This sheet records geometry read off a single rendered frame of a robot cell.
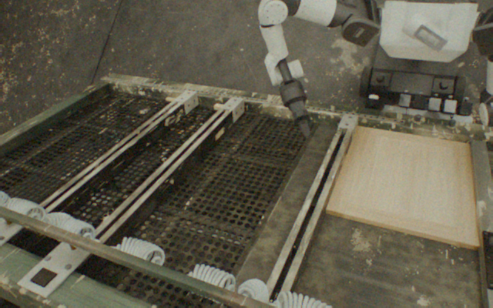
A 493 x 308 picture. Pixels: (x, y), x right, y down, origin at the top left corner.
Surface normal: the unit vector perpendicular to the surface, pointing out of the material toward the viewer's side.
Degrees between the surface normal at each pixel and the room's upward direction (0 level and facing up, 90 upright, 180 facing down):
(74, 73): 0
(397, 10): 23
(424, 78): 0
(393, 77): 0
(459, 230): 52
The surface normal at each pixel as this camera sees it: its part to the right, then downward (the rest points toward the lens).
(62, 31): -0.36, -0.11
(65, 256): -0.06, -0.84
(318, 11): -0.01, 0.65
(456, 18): -0.41, 0.29
